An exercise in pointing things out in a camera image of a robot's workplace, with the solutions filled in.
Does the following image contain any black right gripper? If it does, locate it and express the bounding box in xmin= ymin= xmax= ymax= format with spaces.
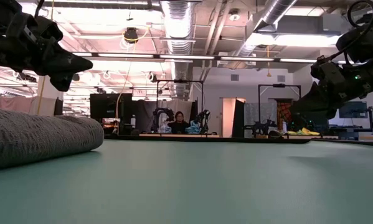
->
xmin=290 ymin=55 xmax=373 ymax=121

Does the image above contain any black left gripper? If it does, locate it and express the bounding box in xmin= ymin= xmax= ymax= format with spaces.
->
xmin=0 ymin=12 xmax=94 ymax=93

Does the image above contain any dark grey towel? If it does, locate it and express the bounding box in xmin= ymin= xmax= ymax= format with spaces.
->
xmin=0 ymin=106 xmax=105 ymax=172

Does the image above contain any black screen panel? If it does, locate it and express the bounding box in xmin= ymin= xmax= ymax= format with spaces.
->
xmin=301 ymin=118 xmax=329 ymax=134

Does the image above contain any yellow cloth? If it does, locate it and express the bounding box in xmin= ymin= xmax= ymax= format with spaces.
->
xmin=287 ymin=126 xmax=321 ymax=136

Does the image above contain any yellow pole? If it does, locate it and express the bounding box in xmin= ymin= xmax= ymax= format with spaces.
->
xmin=36 ymin=75 xmax=47 ymax=116

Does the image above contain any narrow black panel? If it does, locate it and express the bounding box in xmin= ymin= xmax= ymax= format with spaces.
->
xmin=54 ymin=98 xmax=64 ymax=116

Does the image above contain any black computer monitor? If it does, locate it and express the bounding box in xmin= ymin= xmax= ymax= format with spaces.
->
xmin=338 ymin=101 xmax=369 ymax=119

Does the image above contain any dark office desk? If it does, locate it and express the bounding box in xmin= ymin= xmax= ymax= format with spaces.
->
xmin=328 ymin=126 xmax=373 ymax=141

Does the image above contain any red patterned cloth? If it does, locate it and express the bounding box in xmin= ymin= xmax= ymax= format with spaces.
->
xmin=277 ymin=102 xmax=295 ymax=124

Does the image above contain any black cabinet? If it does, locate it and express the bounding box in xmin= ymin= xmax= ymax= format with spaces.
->
xmin=89 ymin=93 xmax=133 ymax=135

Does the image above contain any pink curtain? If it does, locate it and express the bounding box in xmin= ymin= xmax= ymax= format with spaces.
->
xmin=0 ymin=96 xmax=57 ymax=116

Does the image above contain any grey curtain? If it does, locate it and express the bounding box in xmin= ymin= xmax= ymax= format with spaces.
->
xmin=244 ymin=102 xmax=279 ymax=131

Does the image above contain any black upright panel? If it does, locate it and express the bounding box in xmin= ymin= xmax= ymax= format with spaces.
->
xmin=232 ymin=99 xmax=246 ymax=139

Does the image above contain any white door panel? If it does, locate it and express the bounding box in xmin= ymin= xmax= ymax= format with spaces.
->
xmin=222 ymin=97 xmax=237 ymax=138

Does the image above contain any long light bar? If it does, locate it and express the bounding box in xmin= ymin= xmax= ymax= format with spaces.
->
xmin=72 ymin=52 xmax=318 ymax=63

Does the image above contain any person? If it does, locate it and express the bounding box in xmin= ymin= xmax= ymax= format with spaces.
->
xmin=167 ymin=111 xmax=191 ymax=135

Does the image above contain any wooden background table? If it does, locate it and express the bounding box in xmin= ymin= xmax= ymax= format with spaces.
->
xmin=138 ymin=133 xmax=220 ymax=139

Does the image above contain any blue bag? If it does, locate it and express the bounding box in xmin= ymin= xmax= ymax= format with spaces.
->
xmin=185 ymin=120 xmax=201 ymax=135

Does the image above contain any green table mat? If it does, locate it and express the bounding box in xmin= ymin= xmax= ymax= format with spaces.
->
xmin=0 ymin=138 xmax=373 ymax=224

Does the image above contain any black stand frame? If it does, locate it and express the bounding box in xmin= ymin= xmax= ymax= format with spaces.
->
xmin=155 ymin=79 xmax=205 ymax=135
xmin=257 ymin=83 xmax=302 ymax=138

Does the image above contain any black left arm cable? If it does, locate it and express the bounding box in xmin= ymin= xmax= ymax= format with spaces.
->
xmin=34 ymin=0 xmax=46 ymax=18

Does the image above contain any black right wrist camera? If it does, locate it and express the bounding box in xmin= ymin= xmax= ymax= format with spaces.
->
xmin=335 ymin=21 xmax=373 ymax=63

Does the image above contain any black dome camera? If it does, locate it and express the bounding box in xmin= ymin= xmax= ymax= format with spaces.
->
xmin=123 ymin=27 xmax=139 ymax=45

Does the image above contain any ribbed silver air duct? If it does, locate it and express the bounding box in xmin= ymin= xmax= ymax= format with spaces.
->
xmin=159 ymin=0 xmax=196 ymax=99

